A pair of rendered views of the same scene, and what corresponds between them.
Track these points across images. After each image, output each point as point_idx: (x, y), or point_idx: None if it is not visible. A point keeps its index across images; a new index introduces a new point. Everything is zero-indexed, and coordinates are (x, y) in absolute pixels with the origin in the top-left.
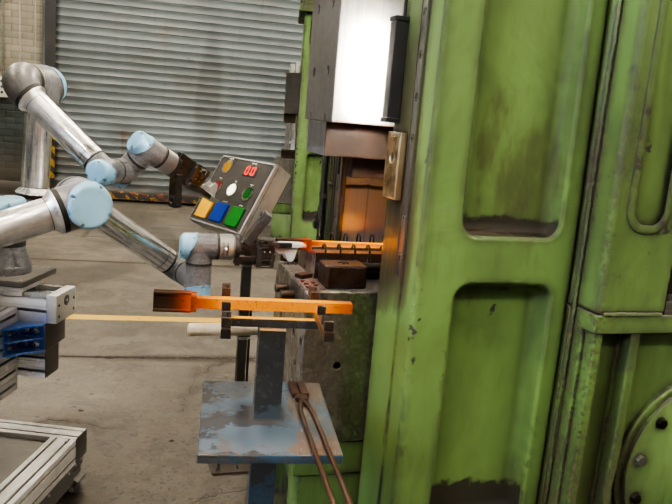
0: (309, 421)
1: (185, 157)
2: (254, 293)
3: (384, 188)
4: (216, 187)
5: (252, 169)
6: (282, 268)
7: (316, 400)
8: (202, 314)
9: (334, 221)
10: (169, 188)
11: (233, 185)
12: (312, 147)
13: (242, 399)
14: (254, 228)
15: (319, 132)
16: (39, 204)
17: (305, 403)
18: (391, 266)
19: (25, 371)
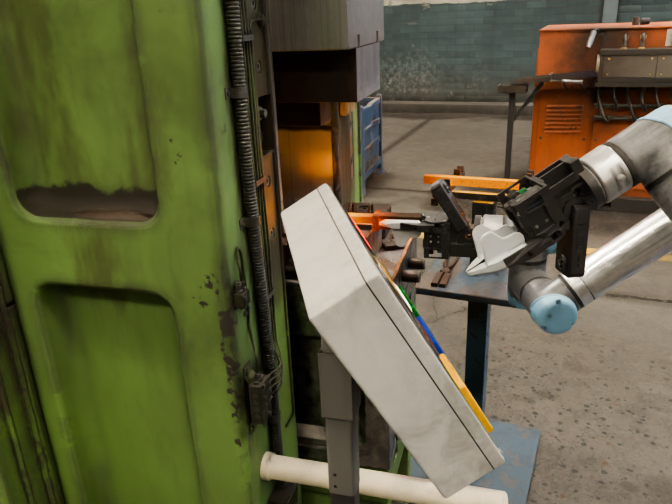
0: (452, 259)
1: (559, 163)
2: None
3: (348, 106)
4: (475, 234)
5: (356, 225)
6: (395, 274)
7: (432, 272)
8: None
9: (271, 238)
10: (586, 239)
11: (396, 286)
12: (366, 89)
13: (494, 280)
14: (456, 200)
15: (373, 60)
16: None
17: (446, 265)
18: (348, 178)
19: None
